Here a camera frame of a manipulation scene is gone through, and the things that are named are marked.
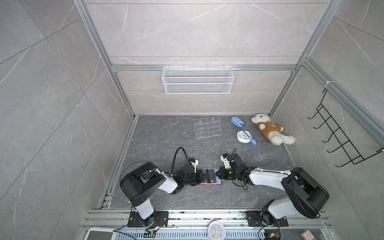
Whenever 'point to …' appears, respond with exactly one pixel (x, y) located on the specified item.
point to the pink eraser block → (307, 235)
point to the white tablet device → (101, 233)
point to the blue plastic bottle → (237, 121)
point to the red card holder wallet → (219, 182)
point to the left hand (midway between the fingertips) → (210, 174)
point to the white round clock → (216, 230)
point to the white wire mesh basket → (197, 80)
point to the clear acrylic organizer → (207, 127)
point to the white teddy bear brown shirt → (272, 131)
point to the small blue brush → (253, 141)
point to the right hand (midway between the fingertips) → (215, 173)
